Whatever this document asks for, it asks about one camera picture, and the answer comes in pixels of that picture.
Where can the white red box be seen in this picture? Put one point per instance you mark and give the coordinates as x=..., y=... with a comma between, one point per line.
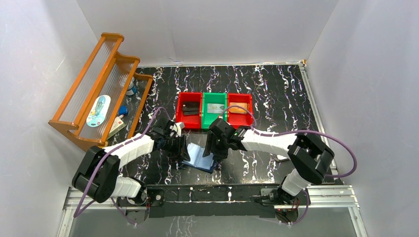
x=117, y=126

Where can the orange wooden rack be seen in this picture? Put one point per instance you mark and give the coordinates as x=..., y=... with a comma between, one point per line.
x=106, y=72

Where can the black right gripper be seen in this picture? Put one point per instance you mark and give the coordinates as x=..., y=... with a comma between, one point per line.
x=210, y=147

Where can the left red plastic bin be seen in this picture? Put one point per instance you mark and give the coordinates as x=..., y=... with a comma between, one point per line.
x=190, y=122

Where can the orange card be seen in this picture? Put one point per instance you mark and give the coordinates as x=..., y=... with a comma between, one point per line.
x=238, y=107

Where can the red plastic bin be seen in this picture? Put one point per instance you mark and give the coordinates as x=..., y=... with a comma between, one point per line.
x=190, y=122
x=237, y=120

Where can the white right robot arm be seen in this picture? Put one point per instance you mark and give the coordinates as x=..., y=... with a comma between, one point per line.
x=310, y=156

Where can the grey silver card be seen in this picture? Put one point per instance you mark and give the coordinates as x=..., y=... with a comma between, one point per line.
x=215, y=108

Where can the blue capped tube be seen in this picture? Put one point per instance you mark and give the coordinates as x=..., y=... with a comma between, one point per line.
x=123, y=111

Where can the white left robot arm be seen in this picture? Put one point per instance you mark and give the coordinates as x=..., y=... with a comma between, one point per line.
x=98, y=175

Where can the white blue bottle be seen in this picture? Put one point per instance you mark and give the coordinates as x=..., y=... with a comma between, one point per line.
x=131, y=90

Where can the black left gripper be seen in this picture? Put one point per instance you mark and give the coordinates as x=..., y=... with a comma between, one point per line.
x=180, y=147

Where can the green plastic bin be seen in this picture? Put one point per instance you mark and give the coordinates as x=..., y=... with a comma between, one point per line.
x=209, y=97

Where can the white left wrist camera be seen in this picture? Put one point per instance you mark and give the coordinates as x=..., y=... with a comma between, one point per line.
x=176, y=129

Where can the blue leather card holder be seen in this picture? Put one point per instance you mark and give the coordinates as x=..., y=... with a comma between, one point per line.
x=198, y=160

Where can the small white pink object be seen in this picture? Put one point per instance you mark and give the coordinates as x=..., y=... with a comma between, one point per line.
x=281, y=158

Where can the right red plastic bin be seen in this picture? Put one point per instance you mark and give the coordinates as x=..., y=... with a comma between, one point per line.
x=237, y=120

